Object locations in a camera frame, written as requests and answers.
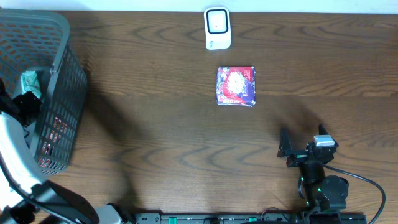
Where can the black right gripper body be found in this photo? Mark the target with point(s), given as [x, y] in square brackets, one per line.
[298, 158]

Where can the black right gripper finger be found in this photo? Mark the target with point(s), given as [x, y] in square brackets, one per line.
[322, 130]
[285, 148]

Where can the purple pantyliner pack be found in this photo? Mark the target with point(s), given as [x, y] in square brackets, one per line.
[236, 86]

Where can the mint green wipes pack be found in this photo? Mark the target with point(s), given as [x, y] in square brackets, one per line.
[30, 82]

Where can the brown orange chocolate bar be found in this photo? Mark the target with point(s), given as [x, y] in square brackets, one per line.
[55, 145]

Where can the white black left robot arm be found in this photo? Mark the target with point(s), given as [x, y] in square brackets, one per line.
[24, 188]

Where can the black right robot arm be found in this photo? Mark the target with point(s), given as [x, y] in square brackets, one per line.
[325, 193]

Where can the white barcode scanner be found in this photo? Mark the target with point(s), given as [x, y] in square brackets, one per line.
[217, 28]

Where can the grey plastic basket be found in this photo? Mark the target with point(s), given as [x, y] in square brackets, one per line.
[39, 41]

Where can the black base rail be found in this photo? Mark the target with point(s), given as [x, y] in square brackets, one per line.
[269, 217]

